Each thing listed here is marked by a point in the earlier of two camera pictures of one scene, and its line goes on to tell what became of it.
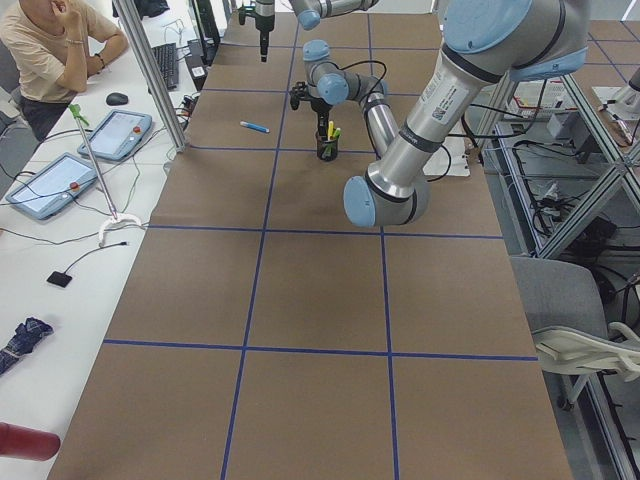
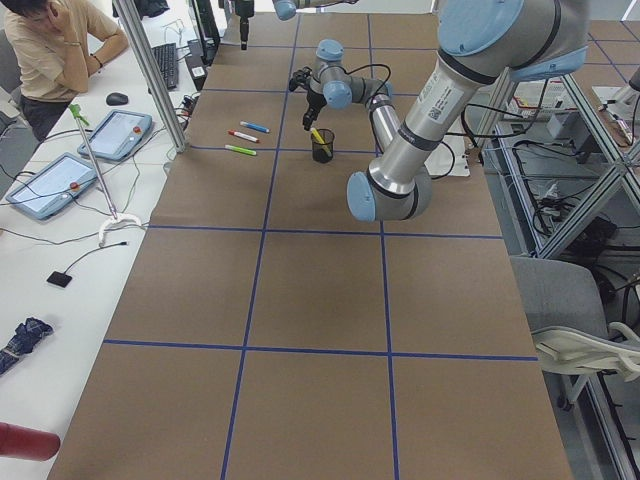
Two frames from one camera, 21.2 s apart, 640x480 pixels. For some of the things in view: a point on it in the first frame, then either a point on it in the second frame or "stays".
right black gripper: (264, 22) → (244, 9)
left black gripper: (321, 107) → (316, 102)
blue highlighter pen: (255, 127) stays
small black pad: (59, 278) stays
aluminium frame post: (139, 44) stays
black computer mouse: (116, 99) stays
